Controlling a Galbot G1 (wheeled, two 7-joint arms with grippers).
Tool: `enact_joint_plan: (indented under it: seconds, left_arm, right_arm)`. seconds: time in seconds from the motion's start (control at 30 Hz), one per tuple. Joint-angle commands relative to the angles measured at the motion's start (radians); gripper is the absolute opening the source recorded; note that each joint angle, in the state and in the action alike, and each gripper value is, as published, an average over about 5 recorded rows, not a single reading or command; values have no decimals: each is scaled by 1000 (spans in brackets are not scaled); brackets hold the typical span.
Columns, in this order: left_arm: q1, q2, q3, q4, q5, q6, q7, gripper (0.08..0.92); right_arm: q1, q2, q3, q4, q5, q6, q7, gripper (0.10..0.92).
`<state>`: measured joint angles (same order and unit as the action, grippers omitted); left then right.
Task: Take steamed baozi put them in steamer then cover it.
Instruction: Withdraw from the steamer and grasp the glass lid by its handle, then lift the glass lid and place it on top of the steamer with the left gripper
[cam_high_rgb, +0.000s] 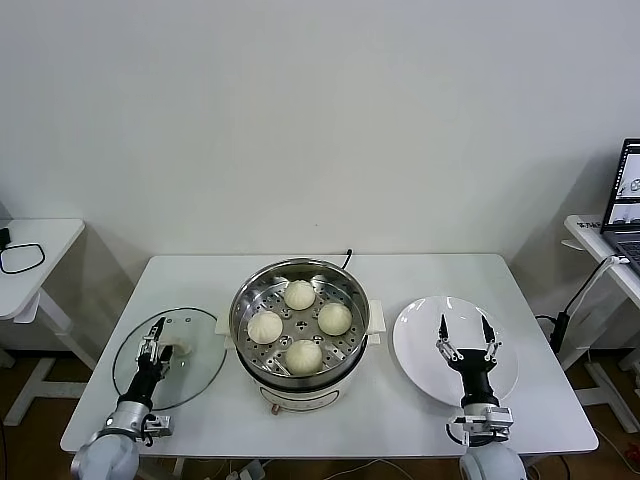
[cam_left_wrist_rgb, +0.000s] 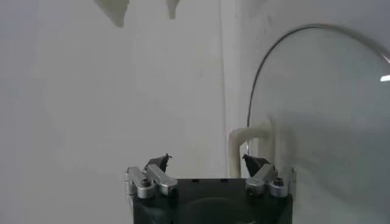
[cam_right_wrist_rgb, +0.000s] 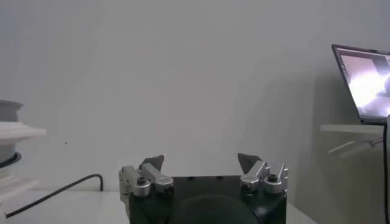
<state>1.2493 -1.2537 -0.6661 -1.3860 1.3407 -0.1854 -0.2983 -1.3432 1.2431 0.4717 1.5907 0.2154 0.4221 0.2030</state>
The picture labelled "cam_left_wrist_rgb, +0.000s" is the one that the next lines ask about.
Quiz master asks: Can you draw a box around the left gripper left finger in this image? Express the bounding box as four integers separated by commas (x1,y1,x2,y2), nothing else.
124,153,179,200

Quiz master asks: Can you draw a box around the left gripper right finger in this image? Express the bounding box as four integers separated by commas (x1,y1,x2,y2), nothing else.
242,153,297,198

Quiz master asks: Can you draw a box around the glass lid with cream handle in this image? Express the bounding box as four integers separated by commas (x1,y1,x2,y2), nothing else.
228,23,390,224

